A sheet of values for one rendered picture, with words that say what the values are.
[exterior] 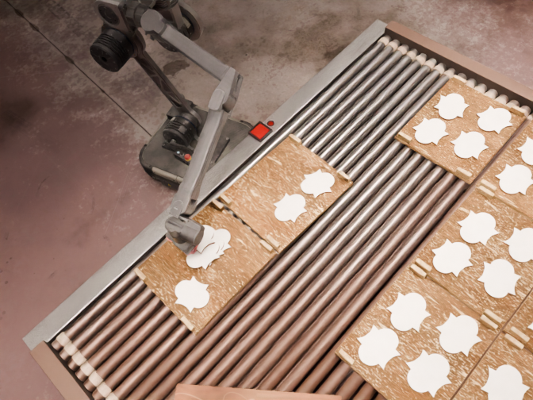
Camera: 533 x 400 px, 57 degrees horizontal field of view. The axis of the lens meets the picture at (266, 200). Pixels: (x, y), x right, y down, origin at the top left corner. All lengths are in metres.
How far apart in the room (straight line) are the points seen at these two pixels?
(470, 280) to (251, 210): 0.82
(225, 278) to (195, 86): 2.12
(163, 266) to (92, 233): 1.38
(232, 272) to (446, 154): 0.96
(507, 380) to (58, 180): 2.83
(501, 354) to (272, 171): 1.03
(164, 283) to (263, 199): 0.49
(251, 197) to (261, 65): 1.91
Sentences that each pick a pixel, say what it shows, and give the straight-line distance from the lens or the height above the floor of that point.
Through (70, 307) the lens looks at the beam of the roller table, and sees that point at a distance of 1.98.
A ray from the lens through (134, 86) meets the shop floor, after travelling 3.83.
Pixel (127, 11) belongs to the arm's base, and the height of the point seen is 1.48.
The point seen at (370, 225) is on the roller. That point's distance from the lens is 1.88.
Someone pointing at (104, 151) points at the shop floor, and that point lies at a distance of 3.52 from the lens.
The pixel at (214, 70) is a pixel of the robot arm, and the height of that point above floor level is 1.42.
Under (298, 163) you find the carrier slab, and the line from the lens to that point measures 2.00.
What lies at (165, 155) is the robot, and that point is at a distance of 3.03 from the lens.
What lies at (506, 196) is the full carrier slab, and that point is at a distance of 2.03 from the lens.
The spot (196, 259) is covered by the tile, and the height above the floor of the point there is 0.96.
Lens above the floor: 2.59
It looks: 59 degrees down
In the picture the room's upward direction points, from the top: 12 degrees counter-clockwise
